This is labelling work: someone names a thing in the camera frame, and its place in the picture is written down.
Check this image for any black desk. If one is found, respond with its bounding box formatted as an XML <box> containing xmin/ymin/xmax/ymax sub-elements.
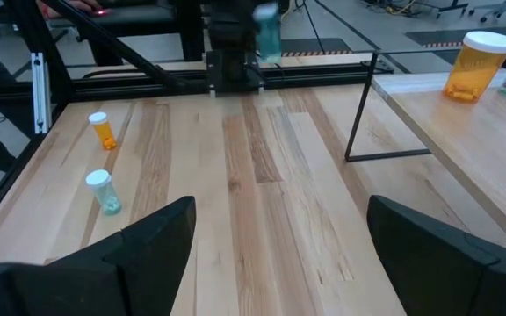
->
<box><xmin>46</xmin><ymin>3</ymin><xmax>206</xmax><ymax>62</ymax></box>

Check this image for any office chair wheeled base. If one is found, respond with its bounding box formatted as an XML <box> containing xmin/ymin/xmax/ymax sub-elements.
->
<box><xmin>467</xmin><ymin>0</ymin><xmax>506</xmax><ymax>28</ymax></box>
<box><xmin>428</xmin><ymin>0</ymin><xmax>470</xmax><ymax>19</ymax></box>

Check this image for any black aluminium table frame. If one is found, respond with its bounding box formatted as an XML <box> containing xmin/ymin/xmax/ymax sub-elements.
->
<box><xmin>0</xmin><ymin>0</ymin><xmax>394</xmax><ymax>241</ymax></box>

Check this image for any small orange pill bottle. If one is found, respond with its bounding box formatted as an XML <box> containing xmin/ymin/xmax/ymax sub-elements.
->
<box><xmin>87</xmin><ymin>111</ymin><xmax>118</xmax><ymax>151</ymax></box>

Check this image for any black hazard-striped floor mat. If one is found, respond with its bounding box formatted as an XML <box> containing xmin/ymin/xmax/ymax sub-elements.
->
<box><xmin>278</xmin><ymin>37</ymin><xmax>354</xmax><ymax>58</ymax></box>
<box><xmin>404</xmin><ymin>25</ymin><xmax>506</xmax><ymax>67</ymax></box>

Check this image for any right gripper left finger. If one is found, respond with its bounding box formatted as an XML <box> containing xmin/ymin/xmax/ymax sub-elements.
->
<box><xmin>0</xmin><ymin>195</ymin><xmax>198</xmax><ymax>316</ymax></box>

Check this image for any silver aluminium bracket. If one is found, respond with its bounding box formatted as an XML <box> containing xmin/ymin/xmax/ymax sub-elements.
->
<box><xmin>30</xmin><ymin>51</ymin><xmax>53</xmax><ymax>135</ymax></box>

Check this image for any wooden shelf with black legs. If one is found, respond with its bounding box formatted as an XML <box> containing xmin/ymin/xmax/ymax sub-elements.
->
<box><xmin>343</xmin><ymin>48</ymin><xmax>506</xmax><ymax>258</ymax></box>

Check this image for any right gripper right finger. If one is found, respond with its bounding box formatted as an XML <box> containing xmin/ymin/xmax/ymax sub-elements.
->
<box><xmin>366</xmin><ymin>196</ymin><xmax>506</xmax><ymax>316</ymax></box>

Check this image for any large orange pill bottle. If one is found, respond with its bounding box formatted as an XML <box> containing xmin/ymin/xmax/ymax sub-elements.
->
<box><xmin>442</xmin><ymin>30</ymin><xmax>506</xmax><ymax>104</ymax></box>

